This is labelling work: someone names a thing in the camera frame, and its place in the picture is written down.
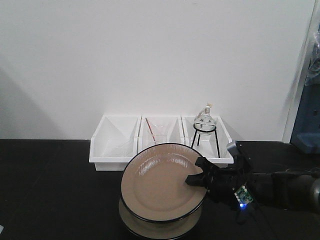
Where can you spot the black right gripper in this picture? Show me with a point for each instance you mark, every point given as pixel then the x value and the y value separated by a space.
pixel 221 183

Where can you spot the beige round plate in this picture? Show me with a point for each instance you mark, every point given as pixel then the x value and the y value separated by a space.
pixel 158 231
pixel 153 184

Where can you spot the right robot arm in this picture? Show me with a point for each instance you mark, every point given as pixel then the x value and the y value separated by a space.
pixel 289 190

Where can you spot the right white storage bin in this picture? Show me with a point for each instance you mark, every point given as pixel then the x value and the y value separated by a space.
pixel 207 145

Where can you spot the white storage bin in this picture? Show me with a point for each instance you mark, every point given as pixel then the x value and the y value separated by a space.
pixel 171 125
pixel 207 145
pixel 114 142

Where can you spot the glass alcohol lamp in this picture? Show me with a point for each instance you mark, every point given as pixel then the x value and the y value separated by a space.
pixel 204 122

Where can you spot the glass beaker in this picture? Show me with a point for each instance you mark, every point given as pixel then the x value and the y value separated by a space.
pixel 160 137

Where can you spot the middle white storage bin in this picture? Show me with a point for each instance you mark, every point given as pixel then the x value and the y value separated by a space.
pixel 171 125

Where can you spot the red stirring rod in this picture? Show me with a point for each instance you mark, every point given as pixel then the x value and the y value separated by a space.
pixel 150 130

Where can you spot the left white storage bin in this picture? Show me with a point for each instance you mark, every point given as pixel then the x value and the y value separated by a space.
pixel 114 142

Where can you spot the clear plastic bag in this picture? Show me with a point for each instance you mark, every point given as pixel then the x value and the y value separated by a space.
pixel 313 70

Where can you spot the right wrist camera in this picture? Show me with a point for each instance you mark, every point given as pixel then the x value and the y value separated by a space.
pixel 232 148

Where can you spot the black wire tripod stand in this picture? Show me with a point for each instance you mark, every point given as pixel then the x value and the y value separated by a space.
pixel 198 133

